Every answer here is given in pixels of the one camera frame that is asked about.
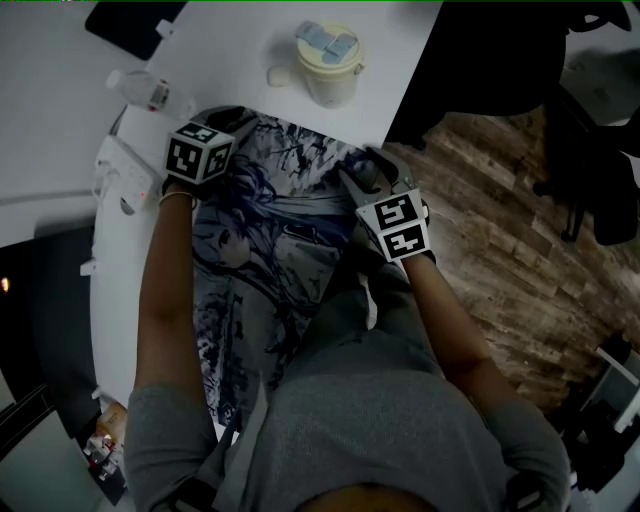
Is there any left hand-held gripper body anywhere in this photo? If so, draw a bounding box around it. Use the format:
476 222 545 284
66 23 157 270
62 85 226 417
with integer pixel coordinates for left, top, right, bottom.
160 106 257 202

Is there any black office chair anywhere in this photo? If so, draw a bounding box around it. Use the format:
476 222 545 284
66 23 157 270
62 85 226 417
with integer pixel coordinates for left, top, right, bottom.
387 1 634 151

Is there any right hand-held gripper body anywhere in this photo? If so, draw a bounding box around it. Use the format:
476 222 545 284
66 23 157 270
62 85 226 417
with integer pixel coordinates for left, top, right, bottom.
354 148 437 265

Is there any person's right forearm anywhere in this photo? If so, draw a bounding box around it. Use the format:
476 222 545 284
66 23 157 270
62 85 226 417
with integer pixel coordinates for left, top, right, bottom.
399 253 519 404

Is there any small white case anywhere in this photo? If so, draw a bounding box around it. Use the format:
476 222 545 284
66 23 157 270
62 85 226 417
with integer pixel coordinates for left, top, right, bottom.
265 64 294 89

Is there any black flat pad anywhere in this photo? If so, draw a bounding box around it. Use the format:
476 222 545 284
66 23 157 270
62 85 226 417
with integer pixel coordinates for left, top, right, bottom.
83 1 189 62

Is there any person's left forearm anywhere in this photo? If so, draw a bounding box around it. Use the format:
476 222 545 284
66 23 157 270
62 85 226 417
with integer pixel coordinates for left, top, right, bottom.
132 185 202 399

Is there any clear plastic water bottle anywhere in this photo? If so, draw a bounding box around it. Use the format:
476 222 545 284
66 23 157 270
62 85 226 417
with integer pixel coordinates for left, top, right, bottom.
105 69 199 121

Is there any printed illustrated desk mat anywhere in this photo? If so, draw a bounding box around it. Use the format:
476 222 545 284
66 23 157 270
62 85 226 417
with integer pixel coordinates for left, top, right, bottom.
192 105 375 432

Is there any person's grey shirt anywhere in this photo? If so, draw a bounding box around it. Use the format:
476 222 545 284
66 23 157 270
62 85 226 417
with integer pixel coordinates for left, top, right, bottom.
123 262 574 512

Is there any white furniture frame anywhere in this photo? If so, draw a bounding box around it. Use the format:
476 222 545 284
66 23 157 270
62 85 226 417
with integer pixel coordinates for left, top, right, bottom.
594 343 640 435

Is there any white power strip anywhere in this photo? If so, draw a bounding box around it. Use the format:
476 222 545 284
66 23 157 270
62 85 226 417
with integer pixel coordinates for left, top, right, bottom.
92 134 162 217

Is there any orange snack packet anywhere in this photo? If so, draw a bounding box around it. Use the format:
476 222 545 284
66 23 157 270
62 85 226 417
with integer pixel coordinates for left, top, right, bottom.
82 403 127 484

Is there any black chair base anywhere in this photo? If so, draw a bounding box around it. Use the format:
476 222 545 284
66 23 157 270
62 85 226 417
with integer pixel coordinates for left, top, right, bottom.
532 99 640 247

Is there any cream tumbler with lid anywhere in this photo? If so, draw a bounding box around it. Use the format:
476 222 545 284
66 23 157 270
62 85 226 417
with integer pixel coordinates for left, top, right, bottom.
293 19 367 109

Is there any thin wrist band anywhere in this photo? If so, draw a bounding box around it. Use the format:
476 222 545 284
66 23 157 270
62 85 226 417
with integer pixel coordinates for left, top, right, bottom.
158 188 194 207

